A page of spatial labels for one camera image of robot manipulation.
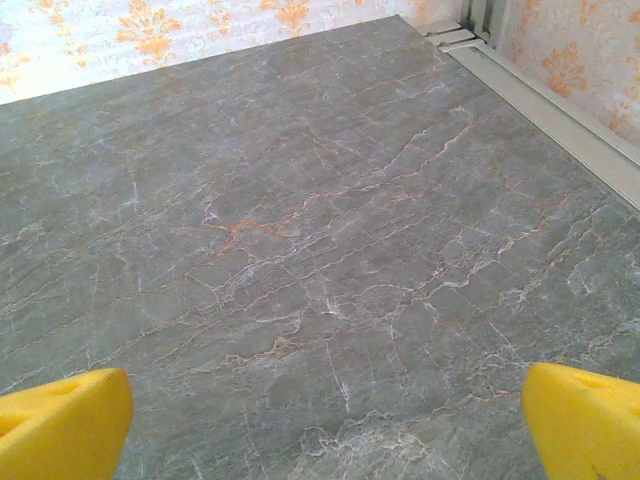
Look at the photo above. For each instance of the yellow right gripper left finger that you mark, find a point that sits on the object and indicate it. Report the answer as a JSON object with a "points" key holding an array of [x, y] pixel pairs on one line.
{"points": [[60, 430]]}

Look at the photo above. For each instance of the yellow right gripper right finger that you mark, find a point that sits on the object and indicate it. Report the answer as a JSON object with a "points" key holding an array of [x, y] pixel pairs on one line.
{"points": [[585, 430]]}

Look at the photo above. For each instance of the long aluminium side rail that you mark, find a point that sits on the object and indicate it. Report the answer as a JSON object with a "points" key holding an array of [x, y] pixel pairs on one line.
{"points": [[540, 110]]}

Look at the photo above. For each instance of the aluminium frame post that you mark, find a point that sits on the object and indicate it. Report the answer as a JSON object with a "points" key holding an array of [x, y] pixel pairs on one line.
{"points": [[477, 20]]}

